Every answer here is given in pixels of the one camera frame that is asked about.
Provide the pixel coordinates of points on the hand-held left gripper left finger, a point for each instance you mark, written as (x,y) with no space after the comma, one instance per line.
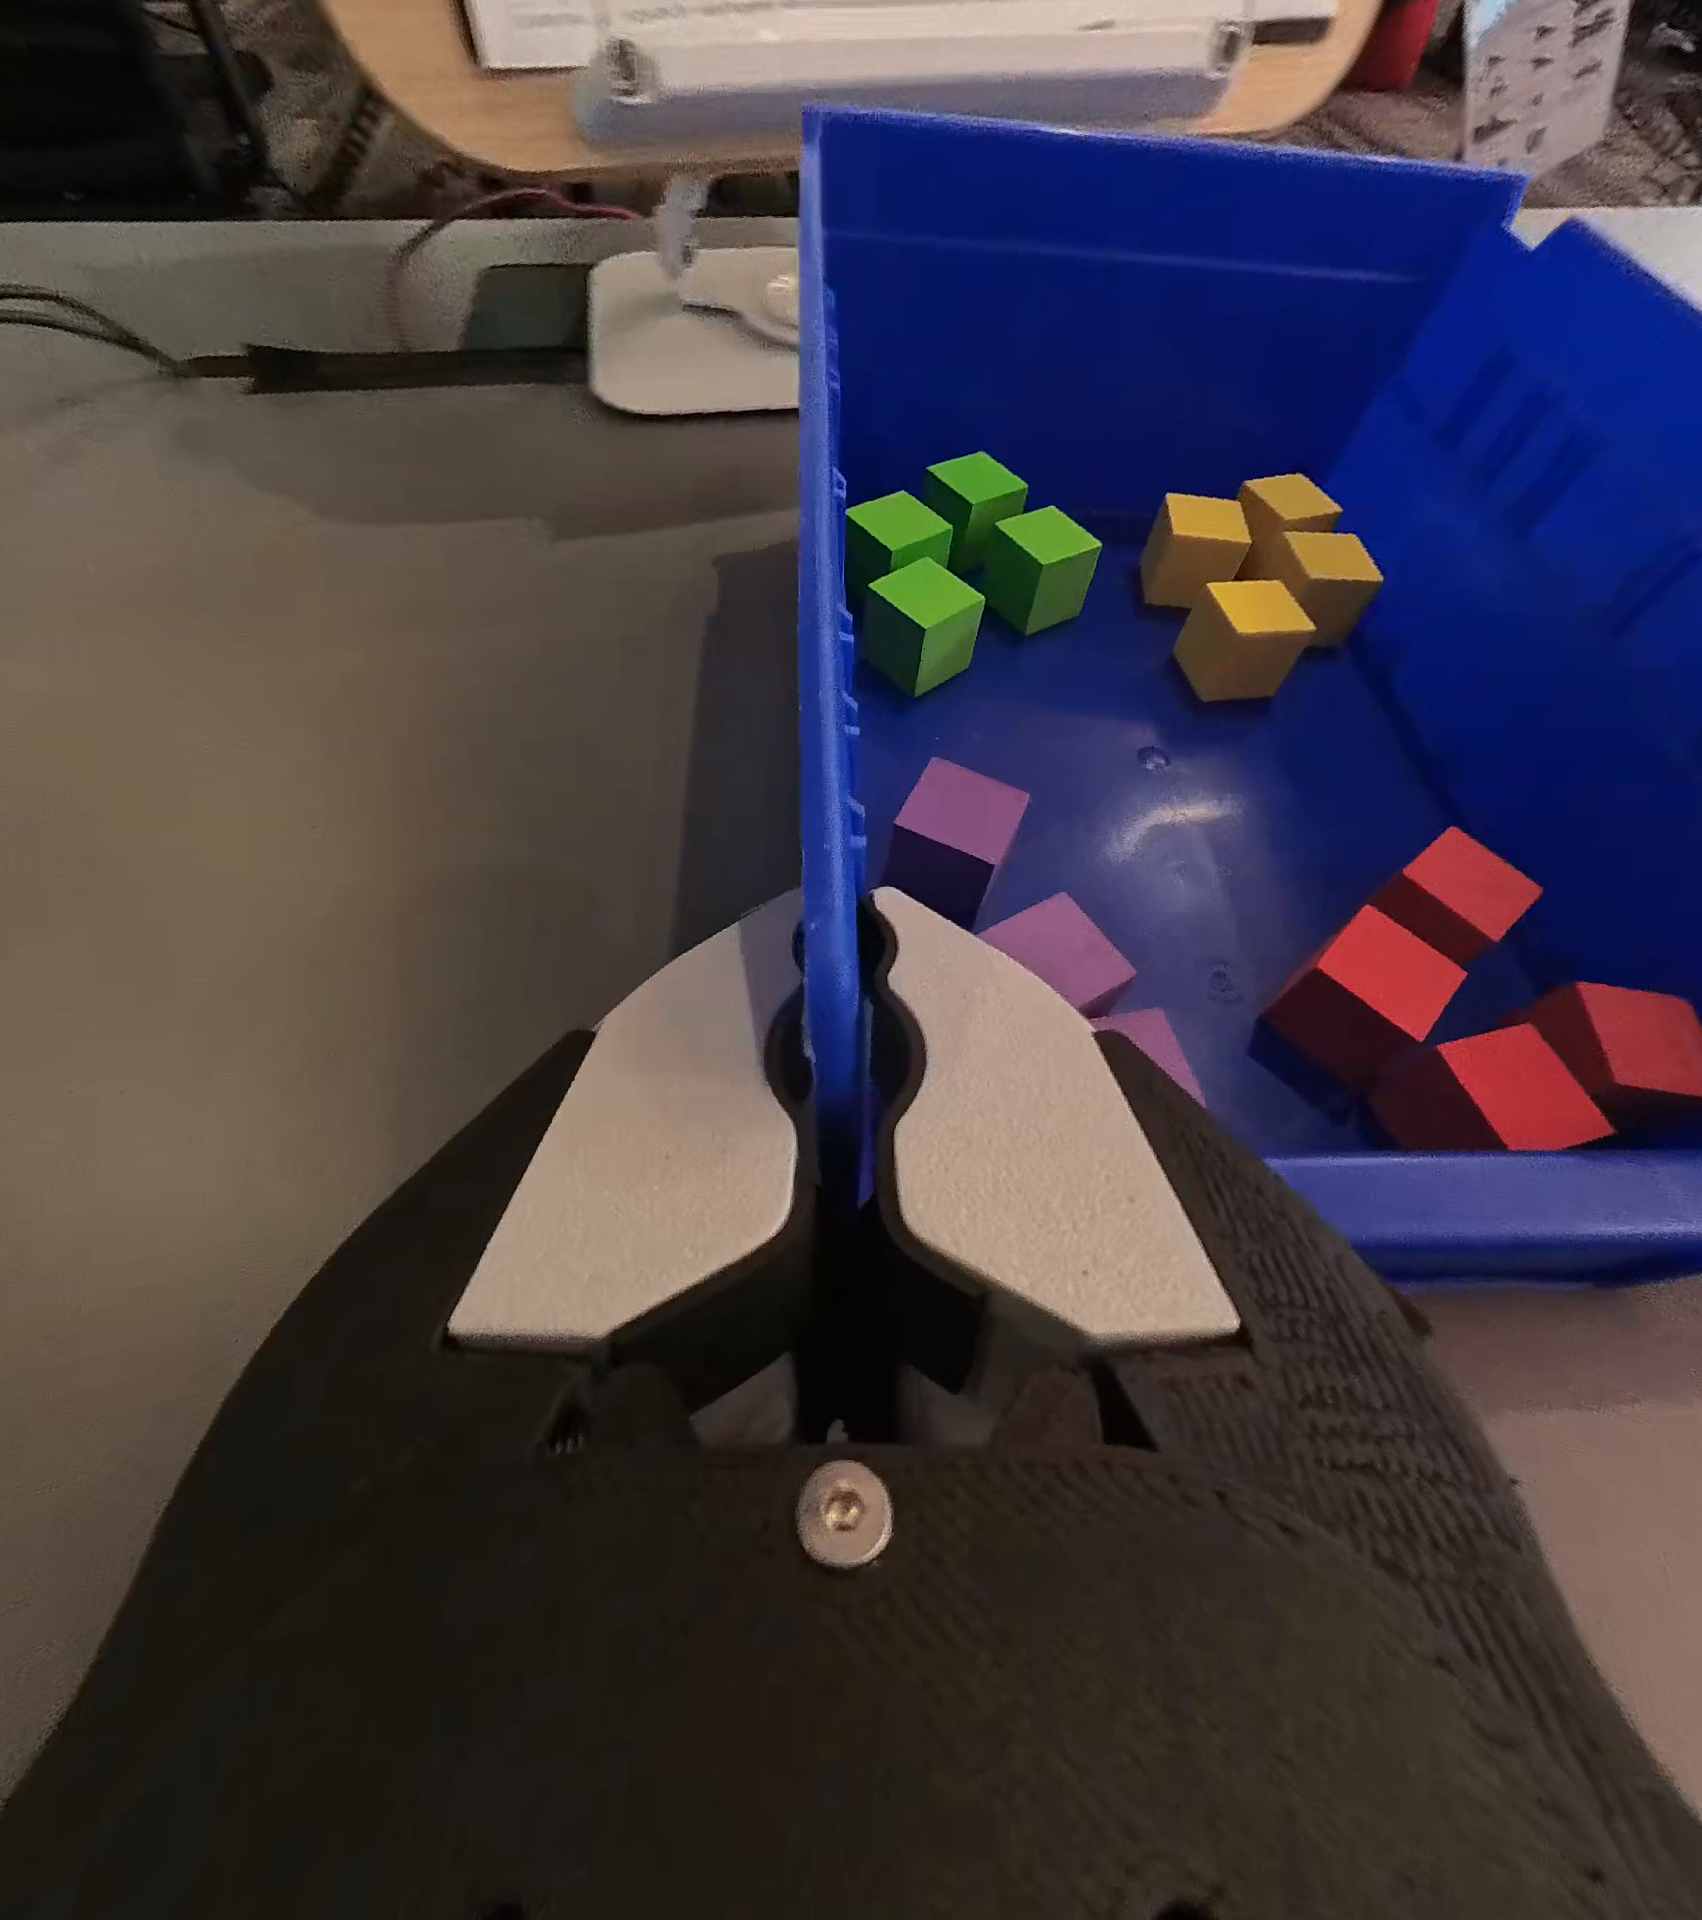
(640,1184)

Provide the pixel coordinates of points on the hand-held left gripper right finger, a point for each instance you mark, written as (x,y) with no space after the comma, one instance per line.
(1060,1170)

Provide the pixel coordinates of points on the yellow wooden cube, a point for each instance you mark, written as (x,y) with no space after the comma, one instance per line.
(1288,503)
(1330,583)
(1241,638)
(1193,553)

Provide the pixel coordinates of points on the blue plastic bin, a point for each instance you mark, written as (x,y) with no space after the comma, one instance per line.
(1167,345)

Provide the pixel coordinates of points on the grey desk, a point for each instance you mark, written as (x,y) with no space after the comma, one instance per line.
(267,900)

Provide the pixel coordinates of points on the white board stand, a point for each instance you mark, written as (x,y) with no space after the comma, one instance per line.
(687,345)

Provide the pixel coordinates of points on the printed instruction sheet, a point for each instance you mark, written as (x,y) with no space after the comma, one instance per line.
(551,23)

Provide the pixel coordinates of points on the hanging laminated card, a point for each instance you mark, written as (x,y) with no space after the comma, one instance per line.
(1540,74)

